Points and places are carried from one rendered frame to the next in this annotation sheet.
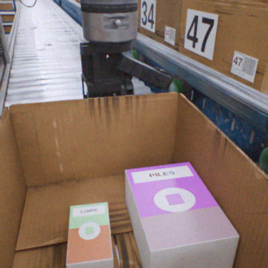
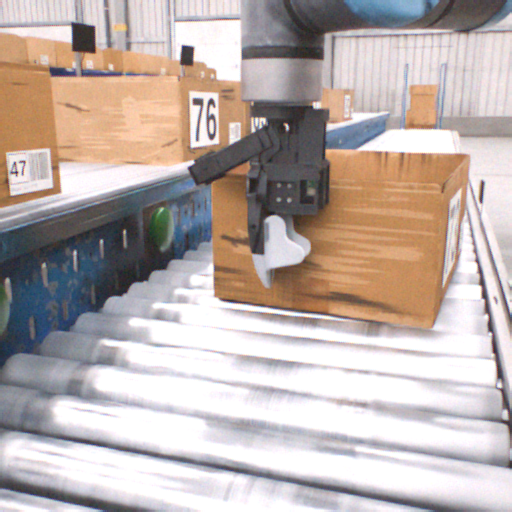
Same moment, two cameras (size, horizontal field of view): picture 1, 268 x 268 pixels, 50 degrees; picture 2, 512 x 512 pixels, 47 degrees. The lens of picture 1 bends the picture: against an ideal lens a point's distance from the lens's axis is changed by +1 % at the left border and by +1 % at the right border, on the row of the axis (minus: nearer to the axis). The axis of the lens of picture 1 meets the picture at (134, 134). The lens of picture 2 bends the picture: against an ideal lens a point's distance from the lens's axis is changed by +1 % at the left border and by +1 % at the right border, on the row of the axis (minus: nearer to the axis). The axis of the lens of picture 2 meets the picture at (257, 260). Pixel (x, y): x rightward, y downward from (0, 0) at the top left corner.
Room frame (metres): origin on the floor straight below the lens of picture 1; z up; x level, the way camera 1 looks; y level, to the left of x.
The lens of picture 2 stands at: (1.06, 0.40, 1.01)
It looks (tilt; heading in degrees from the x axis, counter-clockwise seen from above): 16 degrees down; 215
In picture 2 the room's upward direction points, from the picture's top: straight up
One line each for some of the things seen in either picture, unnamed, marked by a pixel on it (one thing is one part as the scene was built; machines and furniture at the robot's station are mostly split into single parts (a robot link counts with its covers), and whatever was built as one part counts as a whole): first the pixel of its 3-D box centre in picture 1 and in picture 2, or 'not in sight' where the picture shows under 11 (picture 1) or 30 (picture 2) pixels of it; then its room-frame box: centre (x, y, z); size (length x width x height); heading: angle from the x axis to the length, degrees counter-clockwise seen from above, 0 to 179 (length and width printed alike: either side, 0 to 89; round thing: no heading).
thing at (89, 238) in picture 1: (90, 241); not in sight; (0.28, 0.06, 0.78); 0.10 x 0.06 x 0.05; 9
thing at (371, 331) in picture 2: not in sight; (281, 333); (0.48, 0.03, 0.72); 0.52 x 0.05 x 0.05; 108
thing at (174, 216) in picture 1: (171, 216); not in sight; (0.31, -0.06, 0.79); 0.16 x 0.11 x 0.07; 12
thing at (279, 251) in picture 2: not in sight; (279, 254); (0.51, 0.05, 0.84); 0.06 x 0.03 x 0.09; 108
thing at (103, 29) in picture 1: (110, 27); (282, 84); (0.50, 0.04, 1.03); 0.10 x 0.09 x 0.05; 18
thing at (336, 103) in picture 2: not in sight; (321, 106); (-1.80, -1.20, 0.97); 0.39 x 0.29 x 0.17; 18
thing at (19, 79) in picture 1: (72, 79); not in sight; (1.16, 0.26, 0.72); 0.52 x 0.05 x 0.05; 108
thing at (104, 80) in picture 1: (107, 76); (287, 161); (0.50, 0.05, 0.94); 0.09 x 0.08 x 0.12; 108
